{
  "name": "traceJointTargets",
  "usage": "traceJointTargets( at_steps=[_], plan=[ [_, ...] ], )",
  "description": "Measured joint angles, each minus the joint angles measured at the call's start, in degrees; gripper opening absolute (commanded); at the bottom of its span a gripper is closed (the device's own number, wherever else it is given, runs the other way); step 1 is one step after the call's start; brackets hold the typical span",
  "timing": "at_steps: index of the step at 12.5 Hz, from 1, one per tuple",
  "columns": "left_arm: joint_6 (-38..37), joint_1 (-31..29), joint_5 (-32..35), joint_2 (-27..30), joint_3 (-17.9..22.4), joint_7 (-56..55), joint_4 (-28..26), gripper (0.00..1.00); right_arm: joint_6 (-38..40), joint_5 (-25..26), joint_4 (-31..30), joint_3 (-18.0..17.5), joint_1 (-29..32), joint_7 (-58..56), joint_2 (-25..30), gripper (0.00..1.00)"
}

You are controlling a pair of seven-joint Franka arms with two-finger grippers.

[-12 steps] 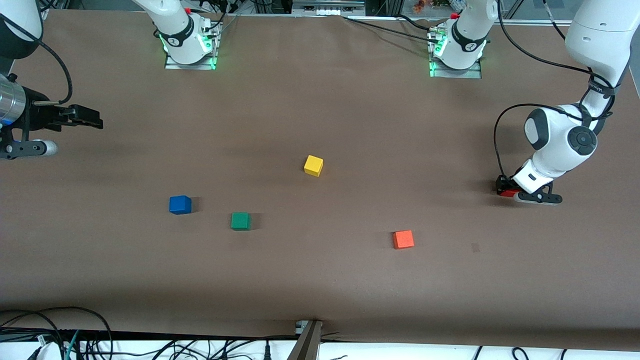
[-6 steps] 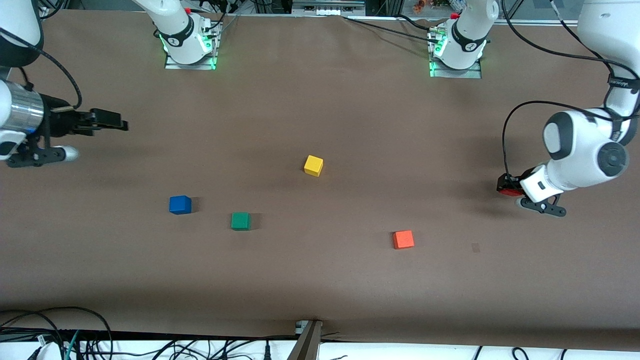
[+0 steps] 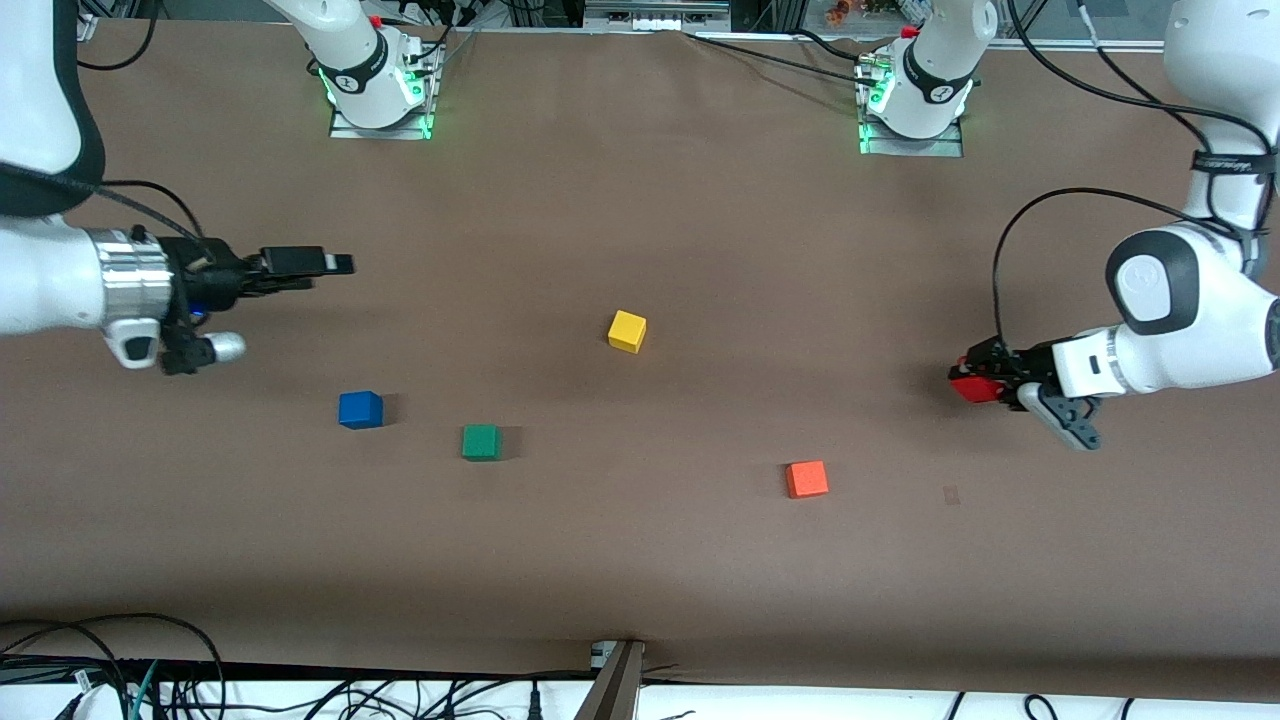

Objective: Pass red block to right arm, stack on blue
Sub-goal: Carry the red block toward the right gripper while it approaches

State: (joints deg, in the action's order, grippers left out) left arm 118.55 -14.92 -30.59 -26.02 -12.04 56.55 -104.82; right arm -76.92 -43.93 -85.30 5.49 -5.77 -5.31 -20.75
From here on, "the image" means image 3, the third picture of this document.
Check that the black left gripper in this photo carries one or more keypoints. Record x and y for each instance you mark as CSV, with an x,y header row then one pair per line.
x,y
1012,361

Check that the brown table cover sheet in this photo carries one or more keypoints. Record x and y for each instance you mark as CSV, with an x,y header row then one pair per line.
x,y
640,560

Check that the red wooden block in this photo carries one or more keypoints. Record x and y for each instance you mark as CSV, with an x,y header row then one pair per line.
x,y
968,388

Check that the blue wooden block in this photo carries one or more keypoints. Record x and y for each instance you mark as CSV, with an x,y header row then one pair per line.
x,y
360,410

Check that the green wooden block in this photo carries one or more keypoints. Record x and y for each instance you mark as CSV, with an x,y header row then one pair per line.
x,y
480,442

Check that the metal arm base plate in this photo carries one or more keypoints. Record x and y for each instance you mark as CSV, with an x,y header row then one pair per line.
x,y
945,145
425,110

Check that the yellow wooden block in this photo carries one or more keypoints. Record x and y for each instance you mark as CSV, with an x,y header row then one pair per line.
x,y
627,331

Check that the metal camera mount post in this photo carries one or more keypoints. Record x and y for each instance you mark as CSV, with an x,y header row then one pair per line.
x,y
612,685

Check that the aluminium frame rack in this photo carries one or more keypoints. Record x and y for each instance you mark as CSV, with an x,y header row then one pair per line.
x,y
655,12

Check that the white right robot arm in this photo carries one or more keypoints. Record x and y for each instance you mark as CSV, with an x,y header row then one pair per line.
x,y
40,290

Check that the orange wooden block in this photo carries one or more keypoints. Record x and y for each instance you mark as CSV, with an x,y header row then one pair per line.
x,y
806,479

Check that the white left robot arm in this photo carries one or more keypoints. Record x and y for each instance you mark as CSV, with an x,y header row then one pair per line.
x,y
1190,330

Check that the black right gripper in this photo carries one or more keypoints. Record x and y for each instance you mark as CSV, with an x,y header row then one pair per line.
x,y
203,274

